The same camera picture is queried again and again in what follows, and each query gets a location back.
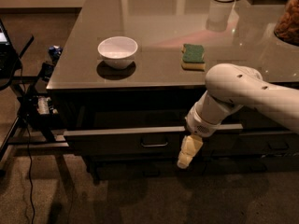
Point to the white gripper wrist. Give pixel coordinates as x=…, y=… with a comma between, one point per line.
x=199, y=124

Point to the dark drawer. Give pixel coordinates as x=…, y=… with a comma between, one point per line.
x=253, y=120
x=251, y=144
x=132, y=134
x=135, y=170
x=247, y=166

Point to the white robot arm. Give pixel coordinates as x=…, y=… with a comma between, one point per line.
x=228, y=88

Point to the dark drawer cabinet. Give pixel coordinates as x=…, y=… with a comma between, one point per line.
x=236, y=33

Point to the green yellow sponge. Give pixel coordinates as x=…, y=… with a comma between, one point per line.
x=193, y=57

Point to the white ceramic bowl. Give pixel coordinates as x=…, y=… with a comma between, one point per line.
x=118, y=52

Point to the jar of brown snacks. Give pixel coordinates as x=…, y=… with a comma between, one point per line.
x=287, y=28

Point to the black laptop stand cart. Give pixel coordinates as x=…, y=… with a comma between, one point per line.
x=39, y=132

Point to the black laptop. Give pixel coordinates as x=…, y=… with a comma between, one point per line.
x=9, y=58

